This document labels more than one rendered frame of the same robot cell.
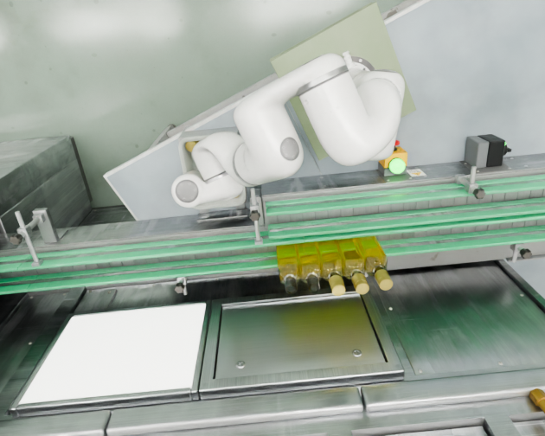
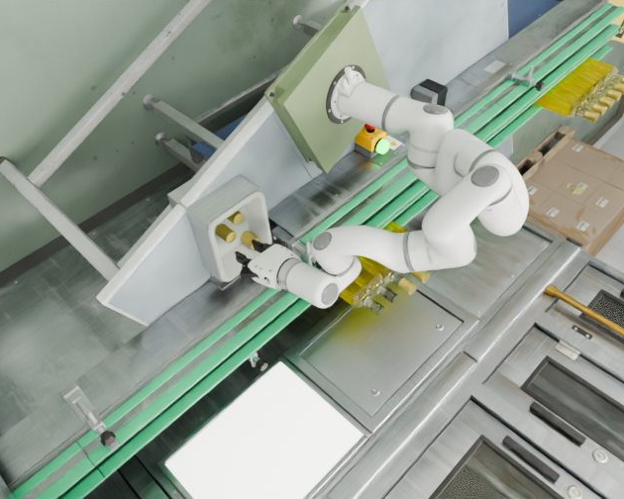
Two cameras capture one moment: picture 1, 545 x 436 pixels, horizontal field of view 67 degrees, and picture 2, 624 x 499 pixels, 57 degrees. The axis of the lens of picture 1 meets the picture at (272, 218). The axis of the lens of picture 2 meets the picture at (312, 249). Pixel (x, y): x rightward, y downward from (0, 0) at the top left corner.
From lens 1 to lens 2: 1.01 m
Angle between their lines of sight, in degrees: 40
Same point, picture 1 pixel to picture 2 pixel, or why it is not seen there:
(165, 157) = (170, 245)
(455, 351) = (483, 283)
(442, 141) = not seen: hidden behind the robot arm
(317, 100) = (501, 208)
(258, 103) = (465, 227)
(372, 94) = not seen: hidden behind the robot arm
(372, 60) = (360, 62)
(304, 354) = (408, 351)
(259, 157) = (458, 260)
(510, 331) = (499, 246)
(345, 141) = (515, 225)
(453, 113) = (403, 73)
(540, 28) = not seen: outside the picture
